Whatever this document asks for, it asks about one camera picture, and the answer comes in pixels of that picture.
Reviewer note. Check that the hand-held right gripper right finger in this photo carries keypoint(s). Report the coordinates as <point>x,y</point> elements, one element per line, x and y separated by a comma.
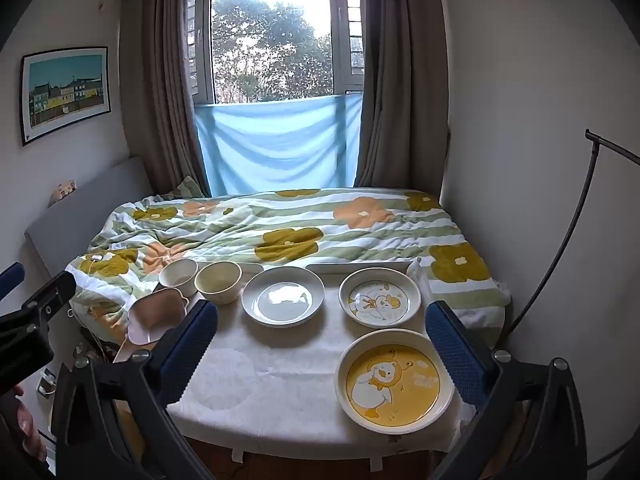
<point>450,355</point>

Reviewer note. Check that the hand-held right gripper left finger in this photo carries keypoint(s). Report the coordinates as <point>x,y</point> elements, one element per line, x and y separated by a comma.
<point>192,345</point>

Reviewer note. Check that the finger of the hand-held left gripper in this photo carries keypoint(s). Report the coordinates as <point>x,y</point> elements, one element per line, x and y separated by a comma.
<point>10,277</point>
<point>50,292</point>

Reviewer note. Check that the person's left hand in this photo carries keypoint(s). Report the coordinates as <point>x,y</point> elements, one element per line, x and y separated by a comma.
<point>27,425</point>

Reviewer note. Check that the large yellow duck plate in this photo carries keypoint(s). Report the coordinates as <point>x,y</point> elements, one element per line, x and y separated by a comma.
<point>395,385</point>

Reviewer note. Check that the cream bowl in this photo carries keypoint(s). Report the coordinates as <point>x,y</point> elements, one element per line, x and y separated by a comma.
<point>217,282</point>

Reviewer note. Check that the small white duck plate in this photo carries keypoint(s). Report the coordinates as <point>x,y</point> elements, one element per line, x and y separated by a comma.
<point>380,302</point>

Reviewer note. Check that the grey padded headboard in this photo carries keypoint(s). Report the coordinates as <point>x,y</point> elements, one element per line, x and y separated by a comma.
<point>85,210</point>

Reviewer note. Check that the small plush toy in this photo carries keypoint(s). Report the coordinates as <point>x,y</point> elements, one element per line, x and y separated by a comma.
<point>62,192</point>

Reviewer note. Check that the plain white plate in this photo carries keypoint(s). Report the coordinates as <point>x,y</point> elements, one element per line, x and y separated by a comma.
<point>282,300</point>

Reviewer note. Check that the green patterned pillow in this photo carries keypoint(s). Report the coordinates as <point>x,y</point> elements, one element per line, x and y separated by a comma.
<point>185,187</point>

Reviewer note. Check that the floral striped blanket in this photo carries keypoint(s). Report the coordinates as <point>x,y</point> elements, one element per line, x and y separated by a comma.
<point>310,230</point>

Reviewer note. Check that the black curved stand pole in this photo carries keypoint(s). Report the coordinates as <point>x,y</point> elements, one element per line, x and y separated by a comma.
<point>582,200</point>

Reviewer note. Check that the light blue cloth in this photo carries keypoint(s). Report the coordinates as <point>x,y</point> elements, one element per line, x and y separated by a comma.
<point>280,150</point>

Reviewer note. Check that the brown curtain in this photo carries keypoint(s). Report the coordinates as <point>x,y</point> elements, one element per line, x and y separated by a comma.
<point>160,90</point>
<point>400,85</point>

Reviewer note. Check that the window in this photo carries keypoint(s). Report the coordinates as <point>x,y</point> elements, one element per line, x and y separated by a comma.
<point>270,35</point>

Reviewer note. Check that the framed wall picture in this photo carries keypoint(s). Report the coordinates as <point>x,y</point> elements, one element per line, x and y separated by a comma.
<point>65,92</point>

